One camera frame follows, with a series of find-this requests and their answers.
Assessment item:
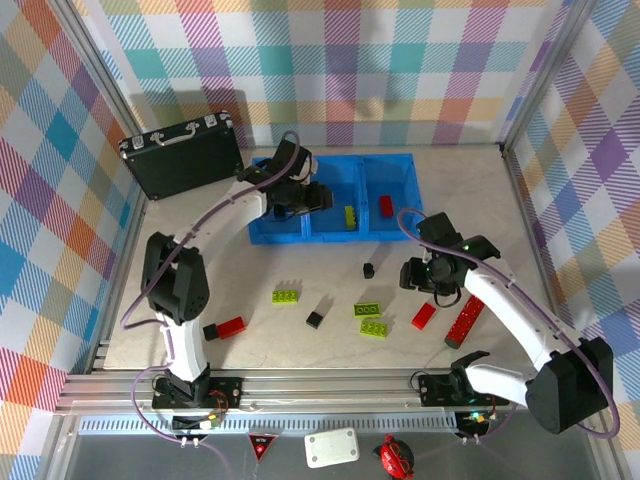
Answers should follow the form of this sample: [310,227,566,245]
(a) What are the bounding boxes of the blue plastic bin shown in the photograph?
[248,155,310,246]
[360,152,425,242]
[303,154,369,244]

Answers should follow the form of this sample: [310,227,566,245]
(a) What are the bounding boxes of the long red brick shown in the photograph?
[443,295,486,350]

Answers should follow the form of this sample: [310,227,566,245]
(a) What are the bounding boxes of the black briefcase with metal corners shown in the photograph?
[118,113,246,202]

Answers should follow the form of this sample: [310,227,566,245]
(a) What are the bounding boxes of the red black round object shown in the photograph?
[373,433,416,480]

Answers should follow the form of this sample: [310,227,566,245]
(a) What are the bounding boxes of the white rectangular box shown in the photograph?
[303,427,361,470]

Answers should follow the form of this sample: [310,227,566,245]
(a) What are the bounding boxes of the red triangular button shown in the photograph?
[247,433,277,462]

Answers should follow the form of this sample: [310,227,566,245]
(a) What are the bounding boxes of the grey metal shelf plate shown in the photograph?
[42,414,629,480]

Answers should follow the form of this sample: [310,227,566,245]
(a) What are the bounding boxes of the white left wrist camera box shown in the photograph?
[293,153,320,185]

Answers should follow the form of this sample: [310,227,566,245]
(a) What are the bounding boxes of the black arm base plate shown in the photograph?
[417,372,511,407]
[151,375,245,410]

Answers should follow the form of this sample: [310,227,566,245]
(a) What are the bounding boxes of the small circuit board with wires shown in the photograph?
[455,408,501,431]
[171,409,225,432]

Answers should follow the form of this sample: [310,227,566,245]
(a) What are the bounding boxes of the grey slotted cable duct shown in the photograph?
[78,417,459,434]

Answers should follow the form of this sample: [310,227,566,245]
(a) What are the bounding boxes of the aluminium frame post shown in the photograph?
[499,0,601,154]
[52,0,151,151]

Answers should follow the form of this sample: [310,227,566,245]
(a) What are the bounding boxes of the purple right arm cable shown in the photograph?
[397,207,622,444]

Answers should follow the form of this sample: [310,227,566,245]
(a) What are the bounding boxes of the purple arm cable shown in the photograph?
[122,130,304,480]
[397,207,622,444]

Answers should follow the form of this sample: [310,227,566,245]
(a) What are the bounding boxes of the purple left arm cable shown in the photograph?
[122,130,304,480]

